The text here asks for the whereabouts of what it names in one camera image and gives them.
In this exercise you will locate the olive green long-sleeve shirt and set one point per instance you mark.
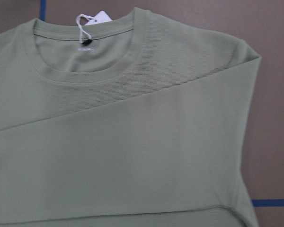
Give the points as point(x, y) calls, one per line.
point(138, 123)

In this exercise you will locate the white paper hang tag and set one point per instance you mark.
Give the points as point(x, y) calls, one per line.
point(101, 17)

